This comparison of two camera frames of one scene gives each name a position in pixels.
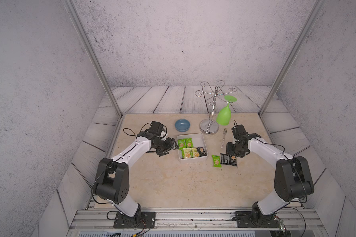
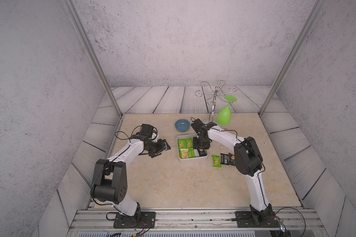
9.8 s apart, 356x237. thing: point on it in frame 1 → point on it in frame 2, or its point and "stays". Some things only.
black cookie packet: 225,159 stays
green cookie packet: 216,161 stays
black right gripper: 228,150 → 205,146
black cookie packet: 233,160 stays
